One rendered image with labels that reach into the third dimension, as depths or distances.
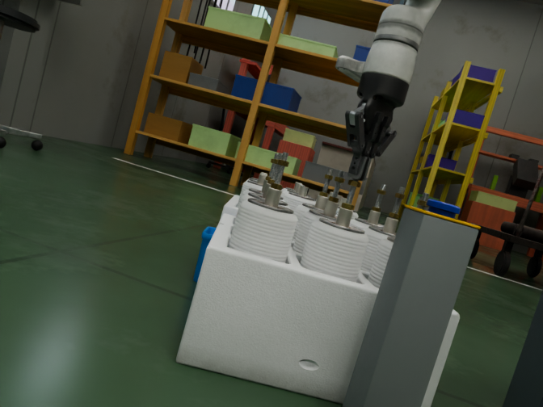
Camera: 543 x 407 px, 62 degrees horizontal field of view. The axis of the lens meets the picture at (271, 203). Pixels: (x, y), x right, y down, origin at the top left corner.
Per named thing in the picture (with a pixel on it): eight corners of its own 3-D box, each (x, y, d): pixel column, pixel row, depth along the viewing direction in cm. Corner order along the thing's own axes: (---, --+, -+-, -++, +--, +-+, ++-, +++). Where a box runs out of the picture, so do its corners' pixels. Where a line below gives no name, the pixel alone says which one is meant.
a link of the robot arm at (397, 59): (359, 85, 80) (369, 50, 79) (418, 91, 72) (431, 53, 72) (330, 67, 73) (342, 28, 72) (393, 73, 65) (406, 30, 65)
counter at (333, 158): (363, 207, 850) (375, 165, 843) (357, 211, 626) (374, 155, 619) (325, 195, 865) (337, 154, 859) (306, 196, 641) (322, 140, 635)
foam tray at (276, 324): (362, 329, 108) (385, 257, 106) (425, 425, 69) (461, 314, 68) (202, 287, 105) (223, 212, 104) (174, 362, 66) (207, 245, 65)
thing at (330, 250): (350, 346, 73) (383, 239, 72) (303, 345, 68) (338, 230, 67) (315, 320, 81) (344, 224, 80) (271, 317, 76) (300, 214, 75)
